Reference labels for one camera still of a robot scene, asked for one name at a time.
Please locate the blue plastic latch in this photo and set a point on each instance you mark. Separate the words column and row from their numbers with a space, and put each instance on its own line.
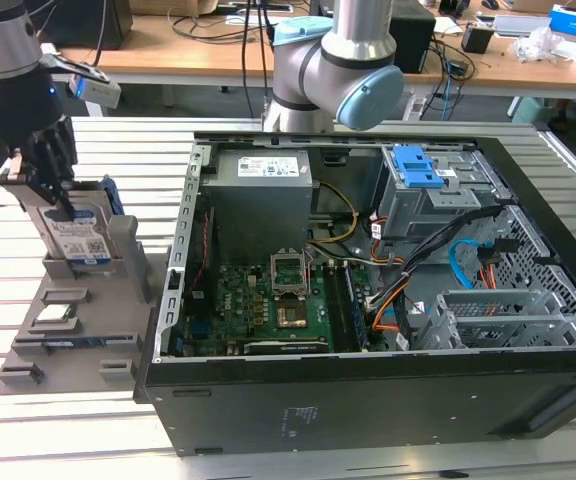
column 415, row 167

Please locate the metal locking lever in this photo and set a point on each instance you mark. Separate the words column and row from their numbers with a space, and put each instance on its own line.
column 311, row 265

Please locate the black case fan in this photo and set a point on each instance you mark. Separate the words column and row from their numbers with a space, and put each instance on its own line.
column 209, row 250

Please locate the grey metal drive cage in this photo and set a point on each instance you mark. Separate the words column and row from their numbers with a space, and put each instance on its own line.
column 433, row 210

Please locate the small black box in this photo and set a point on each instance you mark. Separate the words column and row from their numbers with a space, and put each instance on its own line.
column 413, row 40

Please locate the black pen holder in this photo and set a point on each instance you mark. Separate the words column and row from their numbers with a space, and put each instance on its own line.
column 478, row 40

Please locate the wooden desk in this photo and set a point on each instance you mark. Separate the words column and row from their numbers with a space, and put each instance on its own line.
column 193, row 55

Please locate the dark RAM stick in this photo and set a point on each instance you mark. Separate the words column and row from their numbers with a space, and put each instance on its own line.
column 75, row 343

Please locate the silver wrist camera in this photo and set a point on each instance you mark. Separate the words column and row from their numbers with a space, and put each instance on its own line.
column 98, row 92

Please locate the CPU socket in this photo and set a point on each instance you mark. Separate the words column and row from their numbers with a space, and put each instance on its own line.
column 292, row 317

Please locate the grey metal disk bay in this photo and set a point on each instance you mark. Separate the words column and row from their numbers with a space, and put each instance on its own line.
column 493, row 310

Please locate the grey power supply unit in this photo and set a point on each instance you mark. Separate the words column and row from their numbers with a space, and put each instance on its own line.
column 258, row 210

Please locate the installed RAM stick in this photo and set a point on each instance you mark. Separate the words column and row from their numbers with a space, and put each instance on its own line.
column 355, row 310

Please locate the clear plastic bag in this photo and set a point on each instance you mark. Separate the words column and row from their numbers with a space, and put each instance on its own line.
column 540, row 45

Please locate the black open PC case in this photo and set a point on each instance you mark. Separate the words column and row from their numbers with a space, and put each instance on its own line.
column 368, row 400

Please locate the green motherboard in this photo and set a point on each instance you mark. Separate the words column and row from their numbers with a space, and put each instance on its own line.
column 238, row 305

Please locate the grey parts rack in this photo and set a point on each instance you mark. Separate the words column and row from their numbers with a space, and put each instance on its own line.
column 103, row 320

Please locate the black graphics card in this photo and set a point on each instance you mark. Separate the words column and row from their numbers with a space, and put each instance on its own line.
column 288, row 346

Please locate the hard disk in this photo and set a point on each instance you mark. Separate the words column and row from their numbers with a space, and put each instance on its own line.
column 73, row 240

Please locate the silver CPU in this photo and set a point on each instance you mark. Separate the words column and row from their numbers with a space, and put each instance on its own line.
column 53, row 314

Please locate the large black box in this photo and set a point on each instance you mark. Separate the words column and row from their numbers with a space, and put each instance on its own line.
column 93, row 25

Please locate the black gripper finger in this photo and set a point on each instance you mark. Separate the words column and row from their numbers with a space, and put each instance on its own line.
column 50, row 160
column 28, row 162

